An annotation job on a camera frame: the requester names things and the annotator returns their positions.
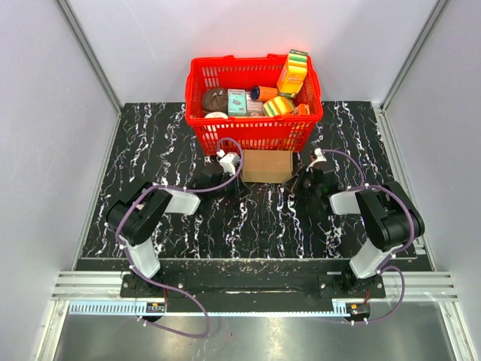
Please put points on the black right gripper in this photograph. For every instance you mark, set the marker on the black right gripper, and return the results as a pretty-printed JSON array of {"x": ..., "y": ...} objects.
[{"x": 304, "y": 174}]

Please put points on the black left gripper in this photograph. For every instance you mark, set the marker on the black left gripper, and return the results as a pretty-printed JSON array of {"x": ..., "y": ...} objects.
[{"x": 239, "y": 188}]

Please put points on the brown cardboard box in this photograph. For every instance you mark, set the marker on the brown cardboard box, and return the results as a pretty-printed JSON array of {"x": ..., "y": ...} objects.
[{"x": 267, "y": 166}]

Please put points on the red plastic shopping basket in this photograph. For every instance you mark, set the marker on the red plastic shopping basket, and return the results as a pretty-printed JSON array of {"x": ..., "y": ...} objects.
[{"x": 287, "y": 132}]

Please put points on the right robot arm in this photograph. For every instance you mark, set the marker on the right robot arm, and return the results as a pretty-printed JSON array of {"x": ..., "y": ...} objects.
[{"x": 390, "y": 218}]

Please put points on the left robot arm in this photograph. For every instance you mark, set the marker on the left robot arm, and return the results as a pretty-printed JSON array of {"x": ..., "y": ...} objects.
[{"x": 140, "y": 206}]

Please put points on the pink small box in basket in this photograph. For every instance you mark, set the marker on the pink small box in basket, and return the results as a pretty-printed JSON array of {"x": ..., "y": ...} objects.
[{"x": 254, "y": 108}]

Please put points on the teal snack box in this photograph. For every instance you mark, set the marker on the teal snack box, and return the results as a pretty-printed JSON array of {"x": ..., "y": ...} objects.
[{"x": 237, "y": 103}]

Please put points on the yellow green striped box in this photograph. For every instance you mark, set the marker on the yellow green striped box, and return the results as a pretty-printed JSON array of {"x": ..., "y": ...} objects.
[{"x": 278, "y": 106}]

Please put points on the white round lid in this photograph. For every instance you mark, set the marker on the white round lid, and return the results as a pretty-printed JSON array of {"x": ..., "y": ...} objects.
[{"x": 216, "y": 114}]

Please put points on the brown round cookie pack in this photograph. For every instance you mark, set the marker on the brown round cookie pack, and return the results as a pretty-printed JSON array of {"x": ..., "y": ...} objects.
[{"x": 215, "y": 100}]

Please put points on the small orange packet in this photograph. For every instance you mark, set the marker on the small orange packet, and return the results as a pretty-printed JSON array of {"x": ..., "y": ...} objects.
[{"x": 301, "y": 110}]

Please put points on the orange tube with blue cap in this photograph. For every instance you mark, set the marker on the orange tube with blue cap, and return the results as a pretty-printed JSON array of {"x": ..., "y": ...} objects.
[{"x": 263, "y": 93}]

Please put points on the tall orange yellow carton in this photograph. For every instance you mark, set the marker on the tall orange yellow carton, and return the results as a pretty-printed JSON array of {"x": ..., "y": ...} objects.
[{"x": 293, "y": 73}]

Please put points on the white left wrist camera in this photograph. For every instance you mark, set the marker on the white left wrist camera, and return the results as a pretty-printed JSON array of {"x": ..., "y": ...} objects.
[{"x": 228, "y": 161}]

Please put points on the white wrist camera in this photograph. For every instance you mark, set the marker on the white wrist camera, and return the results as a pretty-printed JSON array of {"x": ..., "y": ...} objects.
[
  {"x": 228, "y": 161},
  {"x": 318, "y": 161}
]

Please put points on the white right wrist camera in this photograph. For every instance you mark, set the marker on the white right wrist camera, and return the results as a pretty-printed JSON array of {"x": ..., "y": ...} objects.
[{"x": 318, "y": 161}]

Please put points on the aluminium frame rail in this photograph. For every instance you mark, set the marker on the aluminium frame rail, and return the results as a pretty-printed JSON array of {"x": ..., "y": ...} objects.
[{"x": 86, "y": 48}]

